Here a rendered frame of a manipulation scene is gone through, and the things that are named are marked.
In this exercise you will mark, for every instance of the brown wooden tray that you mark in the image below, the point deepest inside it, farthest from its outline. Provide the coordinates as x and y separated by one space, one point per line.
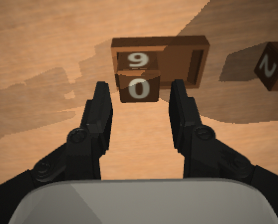
180 57

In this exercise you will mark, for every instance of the brown calendar cube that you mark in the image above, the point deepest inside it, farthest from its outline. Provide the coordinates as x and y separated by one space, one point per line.
138 75
267 66

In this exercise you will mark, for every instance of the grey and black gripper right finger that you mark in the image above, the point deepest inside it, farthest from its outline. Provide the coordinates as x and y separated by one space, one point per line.
207 157

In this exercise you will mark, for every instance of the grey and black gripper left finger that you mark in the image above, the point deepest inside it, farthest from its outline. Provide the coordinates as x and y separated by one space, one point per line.
76 159

